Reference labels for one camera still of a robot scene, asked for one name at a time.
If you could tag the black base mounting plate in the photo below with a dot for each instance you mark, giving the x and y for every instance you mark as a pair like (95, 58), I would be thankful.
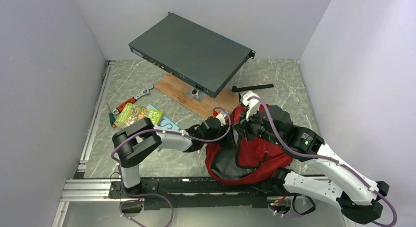
(191, 192)

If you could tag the green treehouse book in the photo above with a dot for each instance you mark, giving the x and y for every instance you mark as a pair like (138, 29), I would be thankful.
(133, 113)

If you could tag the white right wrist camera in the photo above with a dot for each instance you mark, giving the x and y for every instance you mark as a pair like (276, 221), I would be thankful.
(250, 101)

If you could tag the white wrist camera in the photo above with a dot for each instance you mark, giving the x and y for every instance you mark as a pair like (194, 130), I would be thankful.
(222, 116)
(250, 101)

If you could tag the light blue notebook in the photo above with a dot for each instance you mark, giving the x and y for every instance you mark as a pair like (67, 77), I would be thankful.
(165, 126)

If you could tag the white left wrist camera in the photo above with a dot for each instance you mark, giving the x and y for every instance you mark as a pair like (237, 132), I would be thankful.
(222, 116)

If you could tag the red handled adjustable wrench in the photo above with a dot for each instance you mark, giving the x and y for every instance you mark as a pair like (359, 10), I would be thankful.
(143, 92)

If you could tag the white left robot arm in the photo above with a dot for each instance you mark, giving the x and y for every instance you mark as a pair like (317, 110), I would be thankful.
(136, 142)

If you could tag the red backpack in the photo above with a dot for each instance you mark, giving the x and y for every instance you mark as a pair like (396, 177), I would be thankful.
(245, 162)

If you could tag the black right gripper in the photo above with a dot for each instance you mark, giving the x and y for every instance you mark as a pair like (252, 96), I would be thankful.
(243, 127)

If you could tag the metal stand bracket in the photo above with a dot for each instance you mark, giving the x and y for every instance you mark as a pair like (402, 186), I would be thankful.
(196, 94)

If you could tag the aluminium frame rail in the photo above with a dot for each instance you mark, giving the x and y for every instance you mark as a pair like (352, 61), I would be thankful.
(77, 188)

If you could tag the wooden base board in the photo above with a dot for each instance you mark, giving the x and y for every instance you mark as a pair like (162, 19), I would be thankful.
(176, 89)

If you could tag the green handled screwdriver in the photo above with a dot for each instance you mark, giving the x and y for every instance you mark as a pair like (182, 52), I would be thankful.
(111, 117)

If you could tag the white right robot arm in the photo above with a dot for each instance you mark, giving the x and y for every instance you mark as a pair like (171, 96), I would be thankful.
(357, 197)

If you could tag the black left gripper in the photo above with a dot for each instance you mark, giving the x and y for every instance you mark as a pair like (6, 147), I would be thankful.
(229, 139)

